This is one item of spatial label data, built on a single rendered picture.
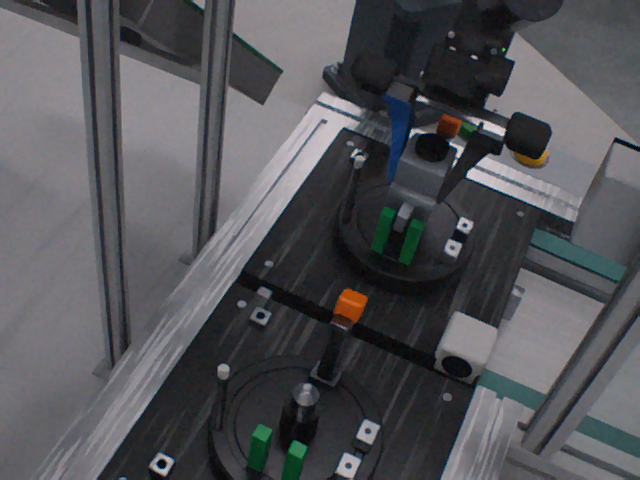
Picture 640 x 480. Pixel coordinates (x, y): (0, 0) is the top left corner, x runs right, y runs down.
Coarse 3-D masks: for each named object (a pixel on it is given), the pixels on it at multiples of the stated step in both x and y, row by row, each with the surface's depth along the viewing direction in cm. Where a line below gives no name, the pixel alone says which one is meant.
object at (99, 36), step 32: (96, 0) 50; (224, 0) 67; (96, 32) 52; (224, 32) 70; (96, 64) 53; (224, 64) 73; (96, 96) 56; (224, 96) 76; (96, 128) 59; (224, 128) 80; (96, 160) 61; (96, 192) 63; (96, 224) 65; (96, 256) 68; (192, 256) 92; (128, 320) 76
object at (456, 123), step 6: (444, 114) 82; (444, 120) 81; (450, 120) 81; (456, 120) 81; (438, 126) 81; (444, 126) 81; (450, 126) 81; (456, 126) 81; (438, 132) 81; (444, 132) 81; (450, 132) 81; (456, 132) 81; (444, 138) 80; (450, 138) 81
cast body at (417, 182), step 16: (416, 144) 75; (432, 144) 74; (448, 144) 75; (400, 160) 74; (416, 160) 74; (432, 160) 74; (448, 160) 75; (400, 176) 75; (416, 176) 74; (432, 176) 74; (400, 192) 76; (416, 192) 76; (432, 192) 75; (400, 208) 76; (416, 208) 76; (432, 208) 76; (400, 224) 76
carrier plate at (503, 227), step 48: (336, 144) 92; (336, 192) 87; (480, 192) 90; (288, 240) 82; (480, 240) 85; (528, 240) 86; (288, 288) 78; (336, 288) 78; (384, 288) 79; (480, 288) 81; (384, 336) 76; (432, 336) 76
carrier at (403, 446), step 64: (192, 384) 69; (256, 384) 68; (320, 384) 68; (384, 384) 72; (448, 384) 73; (128, 448) 65; (192, 448) 66; (256, 448) 60; (320, 448) 65; (384, 448) 68; (448, 448) 69
